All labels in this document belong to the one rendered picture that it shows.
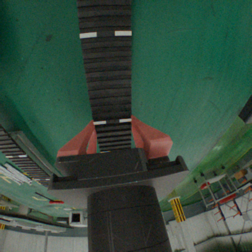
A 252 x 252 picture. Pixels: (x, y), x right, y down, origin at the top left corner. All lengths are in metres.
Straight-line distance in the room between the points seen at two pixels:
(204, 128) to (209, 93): 0.10
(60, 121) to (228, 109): 0.33
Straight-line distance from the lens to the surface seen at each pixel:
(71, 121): 0.20
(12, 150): 0.26
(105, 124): 0.16
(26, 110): 0.22
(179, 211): 6.32
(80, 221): 0.91
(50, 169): 0.33
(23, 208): 2.50
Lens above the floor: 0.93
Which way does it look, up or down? 47 degrees down
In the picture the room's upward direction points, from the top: 168 degrees clockwise
